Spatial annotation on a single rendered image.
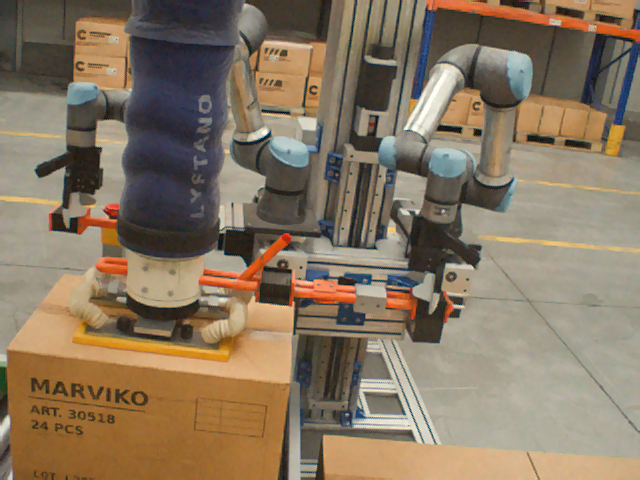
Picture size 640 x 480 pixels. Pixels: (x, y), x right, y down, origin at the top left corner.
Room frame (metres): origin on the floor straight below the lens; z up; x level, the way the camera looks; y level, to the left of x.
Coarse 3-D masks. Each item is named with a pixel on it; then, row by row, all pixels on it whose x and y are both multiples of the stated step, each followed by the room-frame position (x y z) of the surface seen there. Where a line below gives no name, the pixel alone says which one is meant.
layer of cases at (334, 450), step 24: (336, 456) 1.65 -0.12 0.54; (360, 456) 1.67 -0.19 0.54; (384, 456) 1.68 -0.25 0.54; (408, 456) 1.70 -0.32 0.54; (432, 456) 1.71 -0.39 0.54; (456, 456) 1.73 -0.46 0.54; (480, 456) 1.74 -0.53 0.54; (504, 456) 1.75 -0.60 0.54; (528, 456) 1.78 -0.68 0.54; (552, 456) 1.78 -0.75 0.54; (576, 456) 1.80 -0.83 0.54; (600, 456) 1.81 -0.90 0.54
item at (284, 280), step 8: (264, 272) 1.56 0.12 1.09; (272, 272) 1.56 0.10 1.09; (280, 272) 1.57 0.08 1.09; (288, 272) 1.57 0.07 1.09; (264, 280) 1.51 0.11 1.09; (272, 280) 1.52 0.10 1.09; (280, 280) 1.52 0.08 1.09; (288, 280) 1.53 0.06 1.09; (264, 288) 1.48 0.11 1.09; (272, 288) 1.48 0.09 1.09; (280, 288) 1.48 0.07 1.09; (288, 288) 1.48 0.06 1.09; (256, 296) 1.49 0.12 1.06; (264, 296) 1.48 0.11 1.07; (272, 296) 1.49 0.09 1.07; (280, 296) 1.49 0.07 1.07; (288, 296) 1.49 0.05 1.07; (272, 304) 1.48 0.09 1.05; (280, 304) 1.48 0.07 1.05; (288, 304) 1.48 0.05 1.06
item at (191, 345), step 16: (112, 320) 1.45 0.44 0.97; (128, 320) 1.41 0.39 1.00; (80, 336) 1.37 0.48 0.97; (96, 336) 1.37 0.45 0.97; (112, 336) 1.38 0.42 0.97; (128, 336) 1.39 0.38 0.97; (144, 336) 1.40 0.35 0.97; (160, 336) 1.41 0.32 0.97; (176, 336) 1.42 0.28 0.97; (192, 336) 1.42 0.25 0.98; (160, 352) 1.37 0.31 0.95; (176, 352) 1.37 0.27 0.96; (192, 352) 1.38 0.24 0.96; (208, 352) 1.38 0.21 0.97; (224, 352) 1.39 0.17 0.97
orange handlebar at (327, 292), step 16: (96, 224) 1.75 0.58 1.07; (112, 224) 1.75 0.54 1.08; (112, 272) 1.48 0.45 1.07; (208, 272) 1.53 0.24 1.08; (224, 272) 1.54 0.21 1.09; (240, 288) 1.50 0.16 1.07; (256, 288) 1.50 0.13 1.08; (304, 288) 1.51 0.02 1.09; (320, 288) 1.52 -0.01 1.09; (336, 288) 1.55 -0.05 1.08; (352, 288) 1.56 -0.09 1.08; (400, 304) 1.52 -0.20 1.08
